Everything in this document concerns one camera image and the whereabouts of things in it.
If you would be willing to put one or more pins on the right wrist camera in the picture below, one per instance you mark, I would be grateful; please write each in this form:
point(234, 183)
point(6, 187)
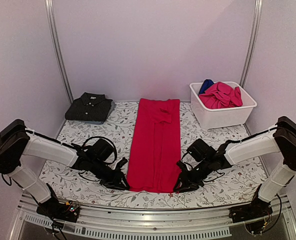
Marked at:
point(200, 150)

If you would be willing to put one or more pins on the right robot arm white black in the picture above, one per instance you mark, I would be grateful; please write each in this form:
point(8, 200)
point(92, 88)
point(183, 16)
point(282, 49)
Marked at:
point(277, 141)

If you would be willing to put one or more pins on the aluminium frame post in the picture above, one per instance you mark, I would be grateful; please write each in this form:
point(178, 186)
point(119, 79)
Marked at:
point(49, 7)
point(258, 5)

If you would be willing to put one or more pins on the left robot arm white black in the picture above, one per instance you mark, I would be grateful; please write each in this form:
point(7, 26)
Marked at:
point(18, 143)

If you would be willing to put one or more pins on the aluminium frame post left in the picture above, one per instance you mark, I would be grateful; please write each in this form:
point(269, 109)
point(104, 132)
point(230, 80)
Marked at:
point(49, 7)

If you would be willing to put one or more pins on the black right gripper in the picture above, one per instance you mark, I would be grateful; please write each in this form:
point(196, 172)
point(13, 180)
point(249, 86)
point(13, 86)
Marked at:
point(187, 182)

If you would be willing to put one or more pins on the aluminium front rail base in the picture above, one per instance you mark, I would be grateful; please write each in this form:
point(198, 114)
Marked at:
point(99, 222)

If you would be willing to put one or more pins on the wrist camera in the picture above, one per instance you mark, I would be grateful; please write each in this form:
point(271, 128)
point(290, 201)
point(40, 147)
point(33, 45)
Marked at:
point(200, 150)
point(102, 149)

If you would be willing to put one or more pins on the aluminium frame post right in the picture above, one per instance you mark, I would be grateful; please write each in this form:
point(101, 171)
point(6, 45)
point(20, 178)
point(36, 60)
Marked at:
point(258, 5)

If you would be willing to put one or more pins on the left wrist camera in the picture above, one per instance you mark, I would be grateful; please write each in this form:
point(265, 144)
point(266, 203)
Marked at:
point(102, 149)

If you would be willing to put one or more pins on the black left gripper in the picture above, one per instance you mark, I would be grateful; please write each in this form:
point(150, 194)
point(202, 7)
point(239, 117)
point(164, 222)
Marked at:
point(115, 182)

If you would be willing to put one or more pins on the grey folded garment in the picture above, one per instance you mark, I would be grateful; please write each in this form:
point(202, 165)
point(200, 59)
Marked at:
point(93, 113)

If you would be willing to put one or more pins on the magenta t-shirt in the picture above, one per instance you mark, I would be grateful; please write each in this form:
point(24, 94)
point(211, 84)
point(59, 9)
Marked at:
point(156, 147)

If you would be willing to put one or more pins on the floral patterned table cloth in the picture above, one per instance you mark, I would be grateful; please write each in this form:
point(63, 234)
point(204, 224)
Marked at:
point(225, 187)

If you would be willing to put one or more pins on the black pinstriped folded shirt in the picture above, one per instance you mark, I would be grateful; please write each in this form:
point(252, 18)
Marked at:
point(89, 97)

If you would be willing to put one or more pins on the blue garment in bin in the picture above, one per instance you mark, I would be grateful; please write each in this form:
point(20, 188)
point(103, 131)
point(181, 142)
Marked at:
point(205, 85)

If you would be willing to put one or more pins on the pink garment in bin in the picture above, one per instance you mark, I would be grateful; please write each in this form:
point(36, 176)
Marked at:
point(221, 96)

